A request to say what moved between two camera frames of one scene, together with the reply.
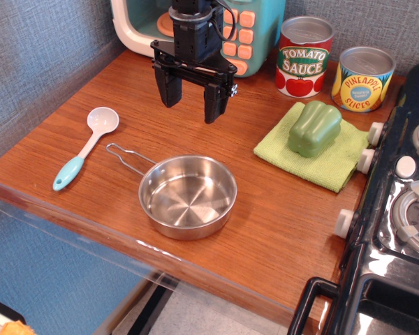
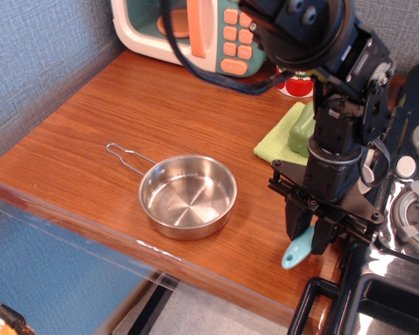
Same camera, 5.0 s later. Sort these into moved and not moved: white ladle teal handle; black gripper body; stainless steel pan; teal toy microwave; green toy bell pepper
Moved: black gripper body; white ladle teal handle
Not moved: green toy bell pepper; stainless steel pan; teal toy microwave
